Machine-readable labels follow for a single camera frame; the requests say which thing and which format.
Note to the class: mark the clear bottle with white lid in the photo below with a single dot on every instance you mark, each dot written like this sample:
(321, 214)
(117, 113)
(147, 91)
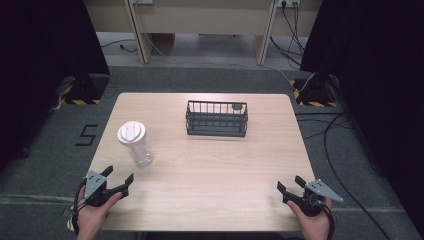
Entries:
(136, 142)

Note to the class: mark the person's right hand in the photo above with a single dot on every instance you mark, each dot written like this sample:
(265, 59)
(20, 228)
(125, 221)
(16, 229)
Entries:
(313, 223)

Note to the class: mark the black stand base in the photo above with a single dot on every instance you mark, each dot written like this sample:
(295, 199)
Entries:
(315, 93)
(87, 89)

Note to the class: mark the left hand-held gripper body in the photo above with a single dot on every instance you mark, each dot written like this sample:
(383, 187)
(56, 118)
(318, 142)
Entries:
(95, 190)

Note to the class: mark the person's left hand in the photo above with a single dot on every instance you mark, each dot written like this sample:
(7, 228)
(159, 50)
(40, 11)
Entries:
(95, 216)

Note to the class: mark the beige desk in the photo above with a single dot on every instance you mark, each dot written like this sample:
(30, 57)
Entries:
(203, 23)

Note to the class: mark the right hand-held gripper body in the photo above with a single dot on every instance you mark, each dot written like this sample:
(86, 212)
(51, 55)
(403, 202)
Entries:
(315, 198)

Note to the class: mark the black curtain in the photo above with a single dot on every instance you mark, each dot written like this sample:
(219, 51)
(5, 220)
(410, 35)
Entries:
(376, 83)
(40, 66)

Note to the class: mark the white wall socket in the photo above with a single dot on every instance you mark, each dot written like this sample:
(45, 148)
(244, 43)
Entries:
(287, 3)

